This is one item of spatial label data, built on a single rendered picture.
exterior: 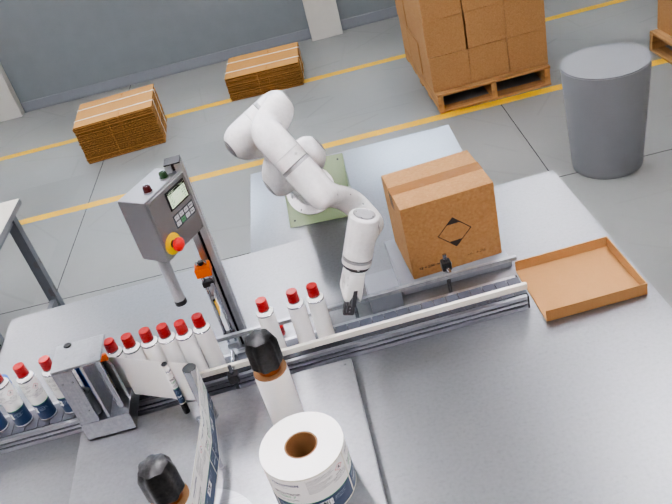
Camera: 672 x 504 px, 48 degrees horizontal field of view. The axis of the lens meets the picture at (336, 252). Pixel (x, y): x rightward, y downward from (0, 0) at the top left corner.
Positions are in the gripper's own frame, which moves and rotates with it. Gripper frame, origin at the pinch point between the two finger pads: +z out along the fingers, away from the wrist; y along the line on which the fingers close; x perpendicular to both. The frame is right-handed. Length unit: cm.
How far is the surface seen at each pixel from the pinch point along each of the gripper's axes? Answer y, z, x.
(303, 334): 2.6, 7.7, -12.9
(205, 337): 1.9, 9.5, -40.9
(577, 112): -180, 2, 154
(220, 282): -12.5, 0.3, -36.7
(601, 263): -5, -14, 78
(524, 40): -310, 2, 174
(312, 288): 1.6, -7.9, -11.8
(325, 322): 2.4, 3.4, -6.8
